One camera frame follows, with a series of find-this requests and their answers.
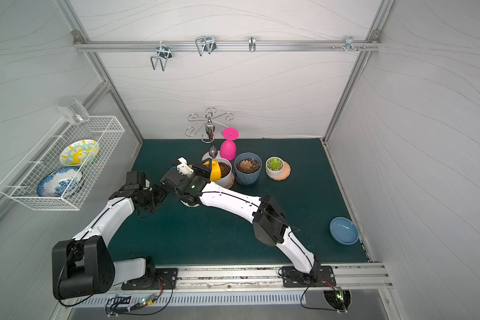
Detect yellow watering can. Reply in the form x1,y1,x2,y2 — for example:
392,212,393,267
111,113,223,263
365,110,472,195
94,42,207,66
203,159,222,181

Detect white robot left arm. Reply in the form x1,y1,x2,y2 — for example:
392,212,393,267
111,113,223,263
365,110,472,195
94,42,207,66
51,171,168,301

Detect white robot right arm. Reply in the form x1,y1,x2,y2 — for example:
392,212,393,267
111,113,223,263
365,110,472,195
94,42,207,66
160,169,336,287

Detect white ribbed pot red succulent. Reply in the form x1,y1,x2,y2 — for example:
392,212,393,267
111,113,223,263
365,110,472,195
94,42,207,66
215,158,233,186

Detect grey-blue pot pink succulent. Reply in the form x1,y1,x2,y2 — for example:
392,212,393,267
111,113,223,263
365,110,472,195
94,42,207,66
233,152,261,186

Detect small white pot green succulent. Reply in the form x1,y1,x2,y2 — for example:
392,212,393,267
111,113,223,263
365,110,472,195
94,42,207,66
265,156,285,179

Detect white faceted saucer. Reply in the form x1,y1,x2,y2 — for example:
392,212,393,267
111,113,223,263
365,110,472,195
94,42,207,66
181,199,201,208

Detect chrome glass holder stand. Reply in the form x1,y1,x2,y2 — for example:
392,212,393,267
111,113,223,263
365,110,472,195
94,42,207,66
185,107,235,160

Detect yellow green patterned plate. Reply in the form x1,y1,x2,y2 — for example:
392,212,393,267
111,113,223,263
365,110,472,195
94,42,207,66
59,139,100,167

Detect blue white patterned plate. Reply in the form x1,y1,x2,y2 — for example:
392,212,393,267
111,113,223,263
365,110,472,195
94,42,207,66
37,167,83,197

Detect green circuit board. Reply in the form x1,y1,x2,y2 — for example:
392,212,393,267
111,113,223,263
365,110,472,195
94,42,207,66
139,294,160,307

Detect peach faceted saucer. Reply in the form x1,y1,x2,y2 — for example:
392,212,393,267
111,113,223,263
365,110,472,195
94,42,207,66
265,161,291,181

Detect clear drinking glass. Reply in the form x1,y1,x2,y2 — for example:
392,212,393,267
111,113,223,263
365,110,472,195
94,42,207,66
56,96,90,125

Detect metal hook clamp left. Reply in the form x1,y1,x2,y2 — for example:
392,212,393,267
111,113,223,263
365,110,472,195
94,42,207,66
150,42,172,71

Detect metal hook clamp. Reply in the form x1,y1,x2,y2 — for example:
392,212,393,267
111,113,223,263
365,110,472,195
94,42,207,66
150,42,172,71
195,35,217,56

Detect metal hook clamp middle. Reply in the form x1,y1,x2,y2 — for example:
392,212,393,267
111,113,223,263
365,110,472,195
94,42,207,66
195,35,217,56

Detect small metal clip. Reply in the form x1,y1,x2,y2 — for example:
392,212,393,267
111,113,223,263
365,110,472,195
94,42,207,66
248,36,256,53

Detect blue ceramic bowl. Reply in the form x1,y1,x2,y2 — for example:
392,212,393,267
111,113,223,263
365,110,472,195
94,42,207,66
329,217,359,245

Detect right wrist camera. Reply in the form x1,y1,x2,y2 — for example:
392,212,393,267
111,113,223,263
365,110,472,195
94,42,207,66
176,157,194,177

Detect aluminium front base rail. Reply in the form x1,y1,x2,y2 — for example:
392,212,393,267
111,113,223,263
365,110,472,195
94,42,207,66
87,263,393,307

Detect white wire basket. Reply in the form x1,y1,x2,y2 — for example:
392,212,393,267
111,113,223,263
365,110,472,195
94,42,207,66
0,116,125,211

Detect aluminium top rail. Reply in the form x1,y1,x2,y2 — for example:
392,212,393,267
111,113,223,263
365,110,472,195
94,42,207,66
74,39,382,53

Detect metal bracket right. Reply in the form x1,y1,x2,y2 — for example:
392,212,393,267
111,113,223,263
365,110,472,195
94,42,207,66
331,36,367,52

